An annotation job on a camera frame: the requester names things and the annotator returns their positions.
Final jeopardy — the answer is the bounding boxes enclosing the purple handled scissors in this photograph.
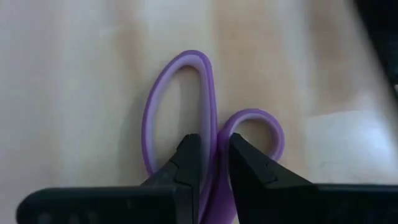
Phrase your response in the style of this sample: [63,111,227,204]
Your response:
[141,49,285,224]

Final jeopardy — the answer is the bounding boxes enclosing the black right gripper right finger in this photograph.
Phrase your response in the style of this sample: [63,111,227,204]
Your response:
[228,133,318,224]

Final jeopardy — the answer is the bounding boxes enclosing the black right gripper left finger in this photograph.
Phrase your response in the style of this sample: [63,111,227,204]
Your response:
[141,133,201,224]

